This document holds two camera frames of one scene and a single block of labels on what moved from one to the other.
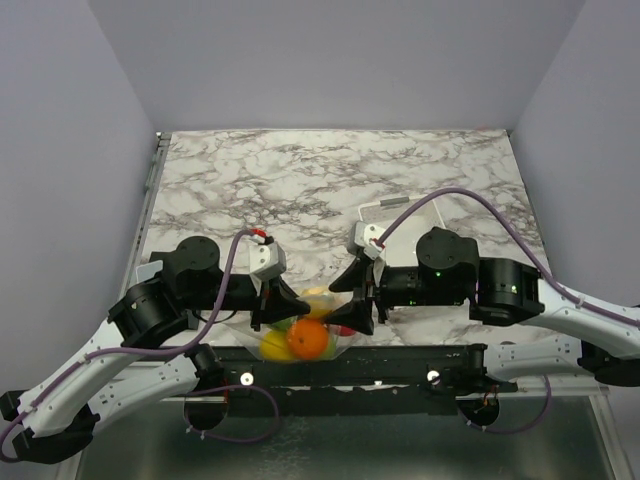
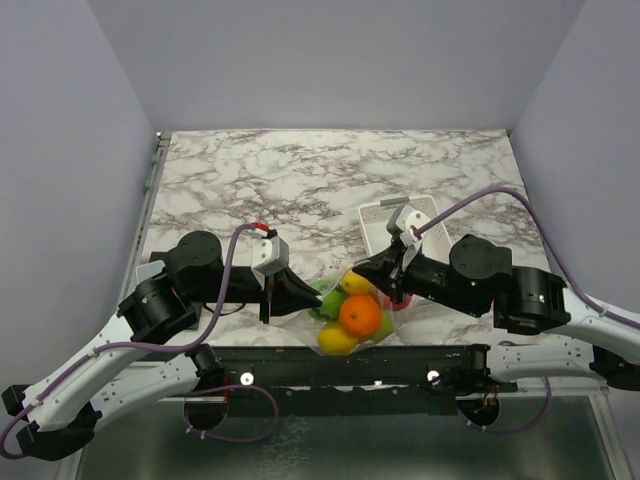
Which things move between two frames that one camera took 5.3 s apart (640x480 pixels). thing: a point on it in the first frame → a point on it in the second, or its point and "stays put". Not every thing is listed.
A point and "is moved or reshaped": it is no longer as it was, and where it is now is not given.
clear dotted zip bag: x=305 y=337 is moved or reshaped
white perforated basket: x=402 y=241 stays put
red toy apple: x=346 y=331 is moved or reshaped
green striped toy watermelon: x=332 y=345 → x=332 y=296
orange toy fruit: x=308 y=339 is moved or reshaped
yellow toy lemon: x=319 y=300 is moved or reshaped
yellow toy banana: x=275 y=346 → x=333 y=340
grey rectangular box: x=147 y=271 stays put
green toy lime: x=284 y=325 → x=388 y=326
